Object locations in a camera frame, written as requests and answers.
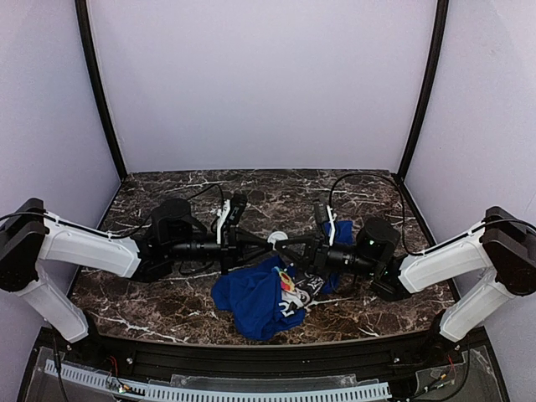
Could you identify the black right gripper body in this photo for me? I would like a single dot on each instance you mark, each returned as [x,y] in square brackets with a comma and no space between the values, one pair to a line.
[318,253]

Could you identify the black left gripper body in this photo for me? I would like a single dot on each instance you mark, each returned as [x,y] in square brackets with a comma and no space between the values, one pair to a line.
[227,247]

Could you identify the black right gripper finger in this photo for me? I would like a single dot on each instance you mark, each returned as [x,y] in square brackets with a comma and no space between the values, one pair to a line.
[304,241]
[297,258]

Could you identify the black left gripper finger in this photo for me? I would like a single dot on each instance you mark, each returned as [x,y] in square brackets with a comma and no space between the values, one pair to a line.
[252,253]
[252,240]

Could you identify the blue printed t-shirt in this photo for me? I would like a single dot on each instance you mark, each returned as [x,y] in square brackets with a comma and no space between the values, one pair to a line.
[260,308]

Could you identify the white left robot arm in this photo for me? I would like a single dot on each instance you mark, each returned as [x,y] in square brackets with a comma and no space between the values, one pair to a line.
[32,235]

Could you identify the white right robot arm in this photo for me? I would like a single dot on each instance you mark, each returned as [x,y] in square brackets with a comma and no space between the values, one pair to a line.
[500,246]

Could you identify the rainbow flower plush brooch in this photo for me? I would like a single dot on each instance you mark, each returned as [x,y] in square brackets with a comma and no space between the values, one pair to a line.
[287,283]

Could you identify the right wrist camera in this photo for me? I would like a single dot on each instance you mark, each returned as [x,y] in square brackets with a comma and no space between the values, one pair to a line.
[347,230]

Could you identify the black front aluminium rail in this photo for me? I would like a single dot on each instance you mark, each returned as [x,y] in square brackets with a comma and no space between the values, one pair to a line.
[363,357]

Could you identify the white slotted cable duct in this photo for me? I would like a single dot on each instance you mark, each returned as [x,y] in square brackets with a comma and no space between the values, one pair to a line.
[197,388]

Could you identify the right black frame post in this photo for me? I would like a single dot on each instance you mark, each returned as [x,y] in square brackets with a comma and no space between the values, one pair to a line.
[434,53]

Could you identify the black frame post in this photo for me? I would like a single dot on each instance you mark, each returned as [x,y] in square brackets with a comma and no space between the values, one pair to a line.
[434,53]
[92,66]

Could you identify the left black frame post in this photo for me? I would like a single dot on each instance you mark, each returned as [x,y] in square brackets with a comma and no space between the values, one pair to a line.
[92,66]

